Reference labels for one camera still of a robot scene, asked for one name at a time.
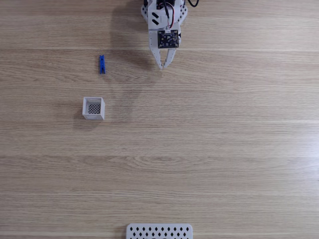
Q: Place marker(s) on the black camera circuit board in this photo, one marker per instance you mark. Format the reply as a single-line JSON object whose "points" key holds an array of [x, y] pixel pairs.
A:
{"points": [[168, 38]]}

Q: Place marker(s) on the white perforated tray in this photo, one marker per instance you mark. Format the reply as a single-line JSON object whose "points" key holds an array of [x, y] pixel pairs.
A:
{"points": [[159, 231]]}

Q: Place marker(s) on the blue clothes peg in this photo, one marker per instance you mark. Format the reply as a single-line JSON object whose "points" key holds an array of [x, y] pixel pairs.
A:
{"points": [[102, 64]]}

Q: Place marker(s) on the small white mesh crate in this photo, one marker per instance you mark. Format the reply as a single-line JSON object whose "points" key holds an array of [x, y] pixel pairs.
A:
{"points": [[94, 108]]}

